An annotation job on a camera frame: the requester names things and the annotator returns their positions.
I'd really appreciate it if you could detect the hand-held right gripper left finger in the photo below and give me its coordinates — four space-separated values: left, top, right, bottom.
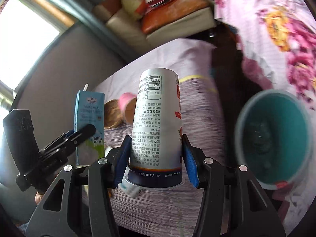
25 135 132 237

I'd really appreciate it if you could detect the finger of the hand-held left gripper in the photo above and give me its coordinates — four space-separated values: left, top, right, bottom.
58 129 76 142
39 124 97 159

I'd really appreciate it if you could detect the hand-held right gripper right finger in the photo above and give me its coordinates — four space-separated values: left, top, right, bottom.
181 134 292 237

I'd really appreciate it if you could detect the blue milk carton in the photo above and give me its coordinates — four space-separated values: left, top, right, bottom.
74 83 105 166

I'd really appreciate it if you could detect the tall white drink can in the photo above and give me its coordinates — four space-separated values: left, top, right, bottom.
128 68 185 188

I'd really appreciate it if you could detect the teal basin with grey rim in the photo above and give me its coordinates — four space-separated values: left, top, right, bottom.
233 89 312 191

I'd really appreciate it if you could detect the person's left forearm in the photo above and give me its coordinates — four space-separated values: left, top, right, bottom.
34 191 47 206

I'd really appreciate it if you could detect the striped purple bed sheet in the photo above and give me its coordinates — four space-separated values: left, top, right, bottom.
81 38 229 237

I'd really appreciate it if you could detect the dark crumpled wrapper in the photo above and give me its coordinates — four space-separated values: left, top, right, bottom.
244 120 275 155

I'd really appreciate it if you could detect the window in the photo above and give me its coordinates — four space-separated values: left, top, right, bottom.
0 0 76 93

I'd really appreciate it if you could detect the plain pink bed sheet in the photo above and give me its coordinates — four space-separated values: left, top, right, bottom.
241 54 275 90

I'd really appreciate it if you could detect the cream leather sofa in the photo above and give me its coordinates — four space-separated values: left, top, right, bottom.
92 0 216 52

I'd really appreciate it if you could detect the brown cushion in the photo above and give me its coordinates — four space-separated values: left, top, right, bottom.
99 0 122 18

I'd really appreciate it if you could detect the yellow white printed pillow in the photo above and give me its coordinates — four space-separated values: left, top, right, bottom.
121 0 149 22

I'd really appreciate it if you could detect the orange seat cushion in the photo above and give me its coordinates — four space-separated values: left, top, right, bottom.
141 0 211 34

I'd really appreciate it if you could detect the floral pink blanket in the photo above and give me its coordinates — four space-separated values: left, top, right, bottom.
213 0 316 228

